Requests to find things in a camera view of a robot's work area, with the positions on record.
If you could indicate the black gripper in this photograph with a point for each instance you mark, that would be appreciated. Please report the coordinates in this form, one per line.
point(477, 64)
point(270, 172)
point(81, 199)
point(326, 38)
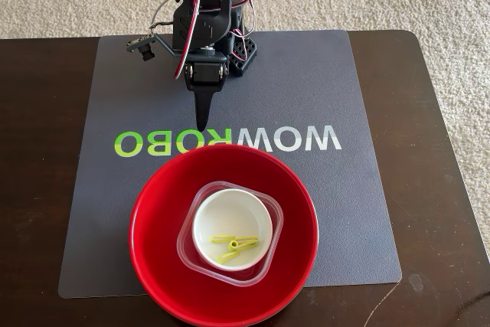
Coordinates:
point(205, 73)

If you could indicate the small white bowl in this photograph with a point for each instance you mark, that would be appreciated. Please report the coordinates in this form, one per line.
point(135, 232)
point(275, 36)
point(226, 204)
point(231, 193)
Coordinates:
point(229, 216)

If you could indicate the clear plastic container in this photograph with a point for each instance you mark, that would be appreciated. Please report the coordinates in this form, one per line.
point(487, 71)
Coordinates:
point(185, 240)

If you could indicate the yellow clip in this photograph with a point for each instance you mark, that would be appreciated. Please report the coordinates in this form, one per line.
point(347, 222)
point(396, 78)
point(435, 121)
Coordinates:
point(234, 244)

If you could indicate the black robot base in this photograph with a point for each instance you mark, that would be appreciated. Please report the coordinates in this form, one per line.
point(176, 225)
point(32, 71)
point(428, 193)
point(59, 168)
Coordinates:
point(243, 55)

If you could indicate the red bowl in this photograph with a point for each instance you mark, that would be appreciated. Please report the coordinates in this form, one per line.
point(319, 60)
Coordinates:
point(153, 227)

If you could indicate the grey WOWROBO mat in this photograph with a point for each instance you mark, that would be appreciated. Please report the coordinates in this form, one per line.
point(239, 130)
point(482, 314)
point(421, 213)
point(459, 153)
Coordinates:
point(306, 93)

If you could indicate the dark camera mount bracket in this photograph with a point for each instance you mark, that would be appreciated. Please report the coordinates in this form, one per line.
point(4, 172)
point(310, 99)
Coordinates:
point(166, 45)

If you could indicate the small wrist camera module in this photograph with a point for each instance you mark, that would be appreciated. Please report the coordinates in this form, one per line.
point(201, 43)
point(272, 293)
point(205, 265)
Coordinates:
point(141, 46)

